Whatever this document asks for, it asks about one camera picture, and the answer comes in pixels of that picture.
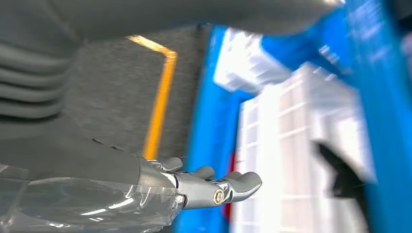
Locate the yellow floor tape square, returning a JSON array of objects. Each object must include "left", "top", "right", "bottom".
[{"left": 126, "top": 34, "right": 179, "bottom": 161}]

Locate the red strip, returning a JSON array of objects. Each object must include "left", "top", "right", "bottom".
[{"left": 223, "top": 151, "right": 237, "bottom": 221}]

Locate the white plastic crate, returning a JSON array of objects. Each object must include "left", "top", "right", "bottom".
[
  {"left": 213, "top": 27, "right": 293, "bottom": 95},
  {"left": 229, "top": 63, "right": 377, "bottom": 233}
]

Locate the blue metal shelf frame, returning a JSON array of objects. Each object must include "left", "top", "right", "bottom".
[{"left": 173, "top": 0, "right": 412, "bottom": 233}]

